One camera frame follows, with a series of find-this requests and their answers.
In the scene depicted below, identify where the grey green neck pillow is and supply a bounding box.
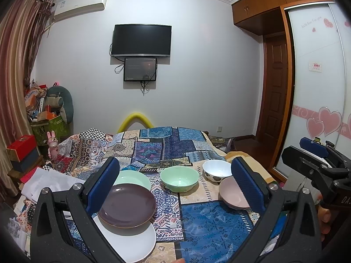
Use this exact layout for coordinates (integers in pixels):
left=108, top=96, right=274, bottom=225
left=44, top=85, right=74, bottom=124

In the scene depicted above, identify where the white patterned bowl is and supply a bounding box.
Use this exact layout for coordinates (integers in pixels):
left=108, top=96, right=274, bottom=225
left=202, top=160, right=232, bottom=183

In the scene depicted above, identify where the mint green plate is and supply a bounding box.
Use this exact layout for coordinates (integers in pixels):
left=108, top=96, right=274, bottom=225
left=113, top=170, right=151, bottom=190

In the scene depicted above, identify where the white plastic bag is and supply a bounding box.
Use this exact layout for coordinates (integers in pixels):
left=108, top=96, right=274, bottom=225
left=21, top=168, right=85, bottom=202

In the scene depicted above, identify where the pink rabbit toy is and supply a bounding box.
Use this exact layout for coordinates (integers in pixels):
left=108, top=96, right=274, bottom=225
left=47, top=131, right=58, bottom=161

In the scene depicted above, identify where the wooden wardrobe with sliding doors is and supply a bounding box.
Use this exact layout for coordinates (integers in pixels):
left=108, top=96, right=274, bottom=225
left=231, top=0, right=350, bottom=178

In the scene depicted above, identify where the white plate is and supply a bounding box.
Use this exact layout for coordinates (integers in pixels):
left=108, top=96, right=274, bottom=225
left=93, top=216, right=156, bottom=262

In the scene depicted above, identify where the bag on floor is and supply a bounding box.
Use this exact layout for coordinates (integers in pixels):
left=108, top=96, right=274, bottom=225
left=209, top=135, right=236, bottom=153

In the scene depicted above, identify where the purple plate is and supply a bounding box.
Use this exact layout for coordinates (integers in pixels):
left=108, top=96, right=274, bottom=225
left=98, top=183, right=156, bottom=229

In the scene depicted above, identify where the black wall television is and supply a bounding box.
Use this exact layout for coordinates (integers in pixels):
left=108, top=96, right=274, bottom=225
left=111, top=24, right=172, bottom=57

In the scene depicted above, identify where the brown wooden door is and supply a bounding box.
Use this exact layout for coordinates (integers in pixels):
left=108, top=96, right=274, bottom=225
left=256, top=32, right=288, bottom=169

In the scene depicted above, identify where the mint green bowl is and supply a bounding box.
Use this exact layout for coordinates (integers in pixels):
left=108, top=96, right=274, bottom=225
left=159, top=166, right=199, bottom=193

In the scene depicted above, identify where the patchwork patterned cloth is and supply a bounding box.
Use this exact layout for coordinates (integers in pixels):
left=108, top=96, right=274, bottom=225
left=16, top=126, right=275, bottom=263

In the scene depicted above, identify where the green box of clutter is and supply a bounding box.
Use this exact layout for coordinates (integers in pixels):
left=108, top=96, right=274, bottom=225
left=30, top=115, right=71, bottom=146

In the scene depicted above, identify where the pink bowl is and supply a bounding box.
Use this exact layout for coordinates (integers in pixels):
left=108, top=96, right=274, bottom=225
left=219, top=176, right=250, bottom=210

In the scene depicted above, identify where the white air conditioner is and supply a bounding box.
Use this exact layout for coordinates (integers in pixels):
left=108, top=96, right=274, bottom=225
left=54, top=0, right=107, bottom=21

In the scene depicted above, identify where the right hand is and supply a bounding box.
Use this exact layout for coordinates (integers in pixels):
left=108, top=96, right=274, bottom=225
left=317, top=204, right=331, bottom=242

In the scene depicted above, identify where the striped brown curtain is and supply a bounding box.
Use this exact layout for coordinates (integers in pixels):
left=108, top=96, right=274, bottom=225
left=0, top=0, right=54, bottom=202

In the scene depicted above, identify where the dark blue box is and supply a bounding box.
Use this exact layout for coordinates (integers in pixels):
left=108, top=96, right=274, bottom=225
left=11, top=148, right=39, bottom=172

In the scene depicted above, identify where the red box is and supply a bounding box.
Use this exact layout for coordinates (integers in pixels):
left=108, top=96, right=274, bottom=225
left=7, top=135, right=36, bottom=162

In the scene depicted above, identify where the beige orange green blanket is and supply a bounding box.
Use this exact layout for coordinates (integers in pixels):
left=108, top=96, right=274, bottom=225
left=215, top=148, right=274, bottom=183

